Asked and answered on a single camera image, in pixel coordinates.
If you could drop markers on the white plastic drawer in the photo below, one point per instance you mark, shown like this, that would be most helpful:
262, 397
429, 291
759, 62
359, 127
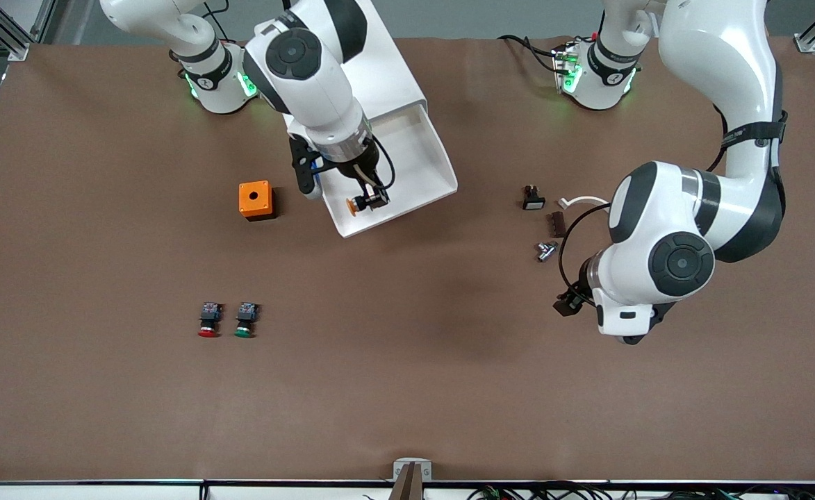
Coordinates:
414, 167

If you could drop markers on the white table edge rail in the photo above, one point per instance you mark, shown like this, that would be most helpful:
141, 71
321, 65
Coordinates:
101, 492

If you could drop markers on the green mushroom push button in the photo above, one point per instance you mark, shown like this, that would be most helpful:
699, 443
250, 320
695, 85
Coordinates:
244, 332

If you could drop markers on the small silver metal connector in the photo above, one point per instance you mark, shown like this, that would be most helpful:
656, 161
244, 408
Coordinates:
546, 251

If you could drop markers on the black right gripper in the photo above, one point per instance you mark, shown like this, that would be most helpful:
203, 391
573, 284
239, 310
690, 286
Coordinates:
363, 178

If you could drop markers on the white curved plastic bracket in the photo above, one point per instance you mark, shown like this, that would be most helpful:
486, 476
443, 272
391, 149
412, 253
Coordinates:
584, 201

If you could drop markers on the yellow mushroom push button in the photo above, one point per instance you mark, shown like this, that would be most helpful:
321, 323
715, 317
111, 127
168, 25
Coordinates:
353, 206

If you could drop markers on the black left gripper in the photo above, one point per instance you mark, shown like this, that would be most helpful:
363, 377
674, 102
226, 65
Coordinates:
571, 303

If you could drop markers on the black white-faced switch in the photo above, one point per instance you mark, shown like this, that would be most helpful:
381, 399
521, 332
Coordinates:
533, 201

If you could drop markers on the red mushroom push button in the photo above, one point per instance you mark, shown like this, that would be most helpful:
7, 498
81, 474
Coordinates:
208, 332

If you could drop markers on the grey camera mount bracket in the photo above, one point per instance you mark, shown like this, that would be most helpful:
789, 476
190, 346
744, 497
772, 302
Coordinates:
412, 478

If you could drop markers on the orange button enclosure box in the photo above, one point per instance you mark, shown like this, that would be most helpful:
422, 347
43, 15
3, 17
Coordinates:
254, 200

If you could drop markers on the brown terminal block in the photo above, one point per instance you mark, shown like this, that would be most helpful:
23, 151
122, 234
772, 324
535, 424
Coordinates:
557, 223

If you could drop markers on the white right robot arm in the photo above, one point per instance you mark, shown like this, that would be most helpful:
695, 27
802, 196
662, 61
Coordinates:
310, 76

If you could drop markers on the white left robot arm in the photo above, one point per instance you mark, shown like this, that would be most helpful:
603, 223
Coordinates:
720, 69

